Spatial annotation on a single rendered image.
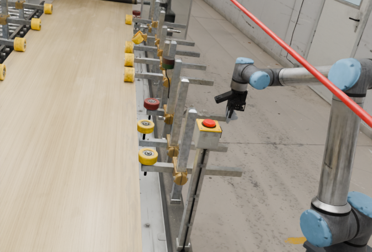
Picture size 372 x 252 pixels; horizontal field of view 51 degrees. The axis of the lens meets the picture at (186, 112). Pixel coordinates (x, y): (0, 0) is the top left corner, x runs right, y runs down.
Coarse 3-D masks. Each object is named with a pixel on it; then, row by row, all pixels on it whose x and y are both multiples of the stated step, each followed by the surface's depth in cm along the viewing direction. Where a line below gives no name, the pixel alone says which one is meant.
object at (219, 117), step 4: (148, 112) 206; (152, 112) 206; (156, 112) 207; (160, 112) 207; (184, 116) 210; (200, 116) 211; (204, 116) 212; (212, 116) 212; (216, 116) 212; (220, 116) 213; (224, 116) 213; (216, 120) 214; (220, 120) 214; (224, 120) 214
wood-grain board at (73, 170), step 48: (48, 48) 250; (96, 48) 266; (0, 96) 183; (48, 96) 191; (96, 96) 200; (0, 144) 149; (48, 144) 155; (96, 144) 161; (0, 192) 126; (48, 192) 130; (96, 192) 134; (0, 240) 109; (48, 240) 112; (96, 240) 115
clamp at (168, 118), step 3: (165, 105) 211; (165, 108) 208; (165, 111) 205; (165, 114) 202; (168, 114) 202; (171, 114) 203; (165, 117) 202; (168, 117) 201; (171, 117) 201; (165, 120) 202; (168, 120) 202; (171, 120) 202; (168, 123) 202; (171, 123) 203
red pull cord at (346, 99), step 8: (232, 0) 83; (240, 8) 77; (248, 16) 72; (264, 24) 65; (272, 32) 61; (280, 40) 57; (288, 48) 54; (296, 56) 52; (304, 64) 49; (312, 72) 47; (320, 80) 45; (328, 80) 44; (328, 88) 43; (336, 88) 42; (344, 96) 40; (352, 104) 39; (360, 112) 37; (368, 120) 36
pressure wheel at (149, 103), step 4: (144, 100) 204; (148, 100) 205; (152, 100) 204; (156, 100) 206; (144, 104) 203; (148, 104) 202; (152, 104) 201; (156, 104) 202; (148, 108) 202; (152, 108) 202; (156, 108) 204; (148, 116) 209
